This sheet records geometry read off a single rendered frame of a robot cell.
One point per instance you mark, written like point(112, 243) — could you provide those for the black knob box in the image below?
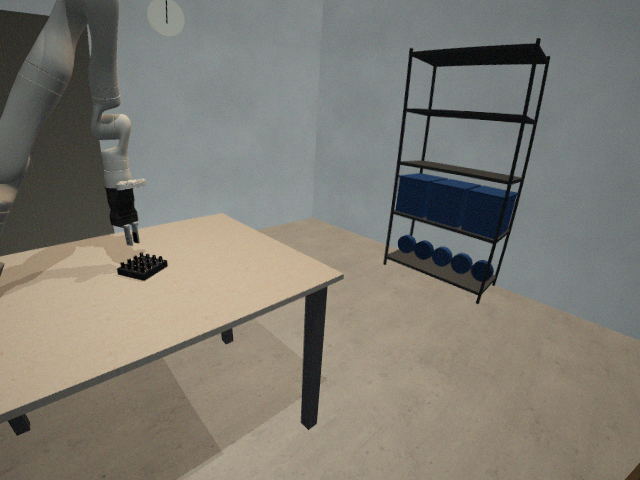
point(151, 266)

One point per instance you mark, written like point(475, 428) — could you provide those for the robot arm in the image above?
point(42, 80)

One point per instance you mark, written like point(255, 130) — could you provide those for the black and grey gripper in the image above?
point(122, 213)

